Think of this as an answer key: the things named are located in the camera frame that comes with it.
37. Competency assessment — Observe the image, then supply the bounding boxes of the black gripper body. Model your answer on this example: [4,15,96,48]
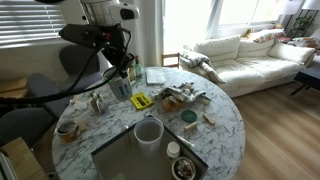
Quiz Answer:
[59,23,133,70]

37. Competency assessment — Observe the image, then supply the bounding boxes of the grey metal cup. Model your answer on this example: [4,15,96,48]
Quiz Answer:
[103,67,132,101]

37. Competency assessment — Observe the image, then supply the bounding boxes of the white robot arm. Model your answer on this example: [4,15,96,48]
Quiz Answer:
[59,0,140,78]

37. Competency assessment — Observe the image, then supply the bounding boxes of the large clear plastic cup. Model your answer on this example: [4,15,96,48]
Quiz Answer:
[134,117,164,157]

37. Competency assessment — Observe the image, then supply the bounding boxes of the yellow lid supplement jar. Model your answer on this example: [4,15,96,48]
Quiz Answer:
[129,66,135,81]

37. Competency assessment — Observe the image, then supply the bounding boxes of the green sauce bottle red cap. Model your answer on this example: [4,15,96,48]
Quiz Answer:
[134,55,142,78]

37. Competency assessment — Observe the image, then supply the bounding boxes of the white folded napkin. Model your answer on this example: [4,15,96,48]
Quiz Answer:
[146,68,165,85]

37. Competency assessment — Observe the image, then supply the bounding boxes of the yellow black card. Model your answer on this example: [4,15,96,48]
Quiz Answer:
[130,92,153,110]

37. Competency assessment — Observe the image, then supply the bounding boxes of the wooden chair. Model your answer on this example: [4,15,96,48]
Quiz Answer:
[161,53,179,68]

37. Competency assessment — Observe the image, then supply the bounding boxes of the amber glass jar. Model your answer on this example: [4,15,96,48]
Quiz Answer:
[162,96,182,111]

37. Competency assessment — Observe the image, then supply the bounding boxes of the grey blanket on sofa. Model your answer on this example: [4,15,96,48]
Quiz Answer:
[179,50,224,83]

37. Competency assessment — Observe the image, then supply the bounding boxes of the striped dish towel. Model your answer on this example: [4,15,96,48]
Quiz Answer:
[154,82,211,104]

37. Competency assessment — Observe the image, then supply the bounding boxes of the green round lid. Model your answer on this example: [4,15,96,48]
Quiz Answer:
[181,110,197,123]

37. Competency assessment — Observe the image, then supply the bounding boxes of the wooden block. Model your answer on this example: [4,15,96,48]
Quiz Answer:
[203,113,215,125]
[184,122,197,130]

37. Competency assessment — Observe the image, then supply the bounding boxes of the dark grey tray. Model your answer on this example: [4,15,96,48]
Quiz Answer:
[90,115,210,180]

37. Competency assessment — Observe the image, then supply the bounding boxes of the white cap bottle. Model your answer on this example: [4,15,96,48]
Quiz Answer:
[166,141,180,159]

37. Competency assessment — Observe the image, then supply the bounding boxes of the grey armchair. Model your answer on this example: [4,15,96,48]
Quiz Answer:
[0,44,111,148]

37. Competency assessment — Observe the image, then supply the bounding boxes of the bowl with dark contents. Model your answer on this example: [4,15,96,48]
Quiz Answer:
[171,156,196,180]

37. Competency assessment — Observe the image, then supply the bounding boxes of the white sofa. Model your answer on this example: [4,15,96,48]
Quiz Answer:
[179,35,315,97]

